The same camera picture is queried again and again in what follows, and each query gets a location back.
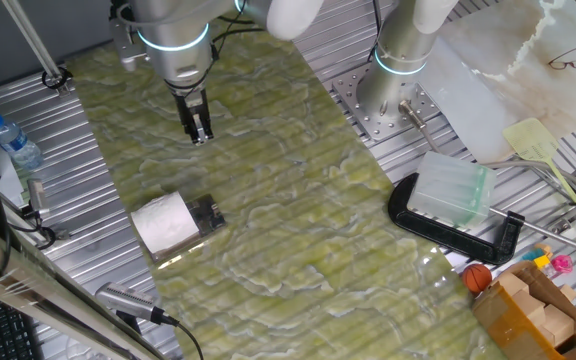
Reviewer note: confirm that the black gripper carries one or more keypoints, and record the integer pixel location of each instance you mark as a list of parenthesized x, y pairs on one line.
[(190, 102)]

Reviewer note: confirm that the white toilet paper roll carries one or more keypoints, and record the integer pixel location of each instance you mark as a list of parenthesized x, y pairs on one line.
[(165, 225)]

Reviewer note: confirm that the green marble pattern mat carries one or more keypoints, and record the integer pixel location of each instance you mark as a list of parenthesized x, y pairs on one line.
[(293, 225)]

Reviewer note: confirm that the clear water bottle blue cap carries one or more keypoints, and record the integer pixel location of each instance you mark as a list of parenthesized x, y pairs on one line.
[(15, 145)]

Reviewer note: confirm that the thin metal stand pole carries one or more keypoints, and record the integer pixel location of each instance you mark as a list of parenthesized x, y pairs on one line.
[(28, 35)]

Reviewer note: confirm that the white paper sheet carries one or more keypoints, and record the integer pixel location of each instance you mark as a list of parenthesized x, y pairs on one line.
[(3, 180)]

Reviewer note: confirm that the translucent plastic box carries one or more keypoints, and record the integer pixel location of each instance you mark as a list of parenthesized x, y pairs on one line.
[(450, 190)]

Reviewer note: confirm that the black C-clamp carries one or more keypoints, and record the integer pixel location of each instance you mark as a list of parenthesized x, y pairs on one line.
[(448, 237)]

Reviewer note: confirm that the clear plastic cup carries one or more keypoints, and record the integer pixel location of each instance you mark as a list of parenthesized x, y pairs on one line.
[(438, 280)]

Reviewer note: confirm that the white marble pattern sheet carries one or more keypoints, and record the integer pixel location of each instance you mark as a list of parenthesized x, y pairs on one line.
[(493, 100)]

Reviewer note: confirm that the small orange basketball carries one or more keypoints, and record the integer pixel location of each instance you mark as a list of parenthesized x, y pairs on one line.
[(477, 278)]

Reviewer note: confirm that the yellow-green spatula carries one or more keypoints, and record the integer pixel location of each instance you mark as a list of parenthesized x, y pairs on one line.
[(530, 140)]

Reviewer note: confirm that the plain wooden block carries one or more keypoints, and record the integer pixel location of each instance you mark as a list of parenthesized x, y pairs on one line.
[(559, 325), (513, 286), (528, 307)]

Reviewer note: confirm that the small teal block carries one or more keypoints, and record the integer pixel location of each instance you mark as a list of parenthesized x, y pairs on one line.
[(532, 254)]

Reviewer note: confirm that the brown cardboard box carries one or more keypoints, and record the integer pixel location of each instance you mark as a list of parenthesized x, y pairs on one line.
[(503, 330)]

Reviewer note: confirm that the small yellow block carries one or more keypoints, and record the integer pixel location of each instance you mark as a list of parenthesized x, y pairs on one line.
[(542, 262)]

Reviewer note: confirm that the dark rimmed eyeglasses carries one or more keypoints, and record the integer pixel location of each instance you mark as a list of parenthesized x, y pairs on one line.
[(566, 63)]

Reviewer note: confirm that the pink toy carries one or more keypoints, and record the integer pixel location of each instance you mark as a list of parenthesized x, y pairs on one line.
[(562, 264)]

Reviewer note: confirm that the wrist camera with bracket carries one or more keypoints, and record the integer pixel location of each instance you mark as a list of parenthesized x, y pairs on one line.
[(125, 42)]

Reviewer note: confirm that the small silver camera on mount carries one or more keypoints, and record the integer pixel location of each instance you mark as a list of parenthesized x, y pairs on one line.
[(37, 197)]

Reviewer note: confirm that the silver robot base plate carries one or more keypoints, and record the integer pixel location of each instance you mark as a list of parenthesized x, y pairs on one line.
[(373, 120)]

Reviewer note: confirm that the silver finned camera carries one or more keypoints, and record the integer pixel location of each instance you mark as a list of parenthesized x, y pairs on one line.
[(123, 300)]

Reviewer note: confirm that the aluminium frame beam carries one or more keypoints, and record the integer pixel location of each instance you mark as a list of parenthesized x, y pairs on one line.
[(28, 295)]

